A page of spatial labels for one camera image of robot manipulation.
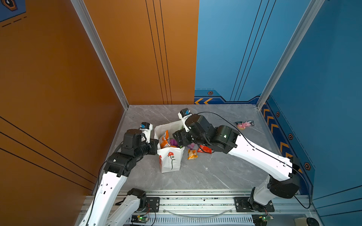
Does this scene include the orange snack packet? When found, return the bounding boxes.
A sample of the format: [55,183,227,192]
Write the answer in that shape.
[159,131,171,149]

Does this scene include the white paper bag with flowers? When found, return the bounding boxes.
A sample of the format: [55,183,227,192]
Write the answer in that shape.
[154,121,184,173]

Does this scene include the purple small snack packet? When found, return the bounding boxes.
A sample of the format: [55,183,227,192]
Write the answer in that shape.
[187,143,197,150]

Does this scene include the magenta purple snack bag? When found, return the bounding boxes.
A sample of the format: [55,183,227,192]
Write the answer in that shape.
[169,138,179,148]

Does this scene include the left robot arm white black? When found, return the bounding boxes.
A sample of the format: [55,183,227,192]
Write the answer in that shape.
[80,125,158,226]

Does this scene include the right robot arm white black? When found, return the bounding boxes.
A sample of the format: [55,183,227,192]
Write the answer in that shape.
[173,108,300,212]

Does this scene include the red small snack packet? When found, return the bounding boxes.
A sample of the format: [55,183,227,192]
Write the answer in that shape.
[198,145,214,154]

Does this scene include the small orange yellow candy packet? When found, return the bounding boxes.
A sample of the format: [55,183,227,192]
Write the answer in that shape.
[188,149,198,160]

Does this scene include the left green circuit board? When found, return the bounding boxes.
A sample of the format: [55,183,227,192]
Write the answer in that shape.
[130,215,149,225]

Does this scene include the green circuit board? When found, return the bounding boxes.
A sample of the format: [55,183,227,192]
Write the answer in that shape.
[259,215,274,222]
[130,215,149,225]

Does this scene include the right green circuit board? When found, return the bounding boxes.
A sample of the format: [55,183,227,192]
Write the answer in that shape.
[259,215,274,222]

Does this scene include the black round object bottom right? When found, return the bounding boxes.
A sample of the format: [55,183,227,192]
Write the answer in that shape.
[305,217,320,226]

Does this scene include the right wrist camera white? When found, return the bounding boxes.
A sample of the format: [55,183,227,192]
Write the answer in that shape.
[178,108,192,132]

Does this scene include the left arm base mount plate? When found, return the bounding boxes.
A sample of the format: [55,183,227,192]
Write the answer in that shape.
[137,197,160,213]

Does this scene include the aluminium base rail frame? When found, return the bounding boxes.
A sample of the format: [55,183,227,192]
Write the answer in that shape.
[74,188,323,226]

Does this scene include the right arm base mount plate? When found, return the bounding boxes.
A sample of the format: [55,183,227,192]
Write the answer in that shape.
[234,197,275,212]

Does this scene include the left aluminium corner post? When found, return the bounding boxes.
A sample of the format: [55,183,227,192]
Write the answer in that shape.
[71,0,129,111]

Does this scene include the aluminium corner post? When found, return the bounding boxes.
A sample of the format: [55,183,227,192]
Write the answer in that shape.
[256,0,325,111]
[71,0,129,111]

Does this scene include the right aluminium corner post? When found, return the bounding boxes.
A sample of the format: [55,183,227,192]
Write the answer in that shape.
[256,0,325,111]

